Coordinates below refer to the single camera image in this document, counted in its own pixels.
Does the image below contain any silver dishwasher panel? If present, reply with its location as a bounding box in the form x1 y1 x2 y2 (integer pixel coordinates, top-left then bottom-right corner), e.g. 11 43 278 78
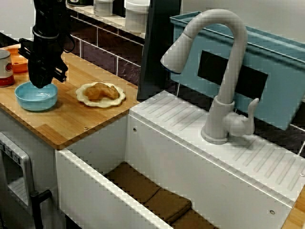
0 132 36 229

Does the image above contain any brown toy chicken piece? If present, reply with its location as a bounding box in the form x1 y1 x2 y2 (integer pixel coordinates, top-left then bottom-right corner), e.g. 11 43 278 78
83 82 120 101

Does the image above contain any white canister with print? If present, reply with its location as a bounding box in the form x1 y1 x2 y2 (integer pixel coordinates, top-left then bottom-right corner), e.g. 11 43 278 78
93 0 114 17

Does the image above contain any plain white canister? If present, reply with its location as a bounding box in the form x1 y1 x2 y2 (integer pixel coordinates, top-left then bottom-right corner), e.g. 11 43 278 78
124 0 151 33

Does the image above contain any dark tiled backsplash with shelf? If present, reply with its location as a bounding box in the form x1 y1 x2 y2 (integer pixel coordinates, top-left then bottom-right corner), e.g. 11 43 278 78
64 0 305 158

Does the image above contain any tomato print tin can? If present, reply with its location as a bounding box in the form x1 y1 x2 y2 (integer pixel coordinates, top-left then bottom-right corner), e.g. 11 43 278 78
0 49 15 88

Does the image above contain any dark jar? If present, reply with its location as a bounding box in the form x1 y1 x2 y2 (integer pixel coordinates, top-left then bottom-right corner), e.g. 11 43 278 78
66 0 88 7

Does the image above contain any light blue bowl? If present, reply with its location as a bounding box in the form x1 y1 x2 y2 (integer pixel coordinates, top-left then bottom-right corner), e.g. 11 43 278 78
14 81 59 112

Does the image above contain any grey toy faucet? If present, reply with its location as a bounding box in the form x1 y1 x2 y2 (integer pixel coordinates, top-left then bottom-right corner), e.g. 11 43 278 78
160 9 260 145

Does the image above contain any brown folded cloth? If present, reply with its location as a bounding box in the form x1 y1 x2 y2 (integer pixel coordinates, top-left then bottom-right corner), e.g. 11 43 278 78
104 161 216 229

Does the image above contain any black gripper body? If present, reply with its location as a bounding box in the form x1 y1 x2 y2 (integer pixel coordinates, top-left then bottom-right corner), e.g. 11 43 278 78
18 35 69 83

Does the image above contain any black upright post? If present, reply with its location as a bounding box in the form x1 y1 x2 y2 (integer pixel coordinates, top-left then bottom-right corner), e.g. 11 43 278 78
137 0 183 101

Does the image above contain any orange bowl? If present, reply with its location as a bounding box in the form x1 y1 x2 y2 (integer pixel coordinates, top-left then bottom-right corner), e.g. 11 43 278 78
5 45 31 73

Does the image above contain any cream flower-shaped plate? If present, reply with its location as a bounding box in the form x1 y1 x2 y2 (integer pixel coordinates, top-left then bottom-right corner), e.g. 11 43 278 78
75 82 126 107

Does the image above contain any black bar handle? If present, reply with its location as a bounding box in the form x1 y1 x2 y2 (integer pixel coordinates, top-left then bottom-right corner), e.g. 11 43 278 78
30 189 52 229

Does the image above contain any white toy sink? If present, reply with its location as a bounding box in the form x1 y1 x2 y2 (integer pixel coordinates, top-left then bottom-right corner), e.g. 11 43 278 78
55 90 304 229

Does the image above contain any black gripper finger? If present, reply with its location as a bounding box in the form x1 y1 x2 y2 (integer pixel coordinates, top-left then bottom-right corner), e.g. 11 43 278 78
29 63 45 88
41 68 55 88

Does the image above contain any teal dish rack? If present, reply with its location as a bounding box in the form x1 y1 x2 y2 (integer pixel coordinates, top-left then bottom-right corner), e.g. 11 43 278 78
169 11 305 131

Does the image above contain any wooden countertop board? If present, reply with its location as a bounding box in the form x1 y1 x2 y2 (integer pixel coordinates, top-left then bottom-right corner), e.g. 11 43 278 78
285 188 305 229
0 40 141 150

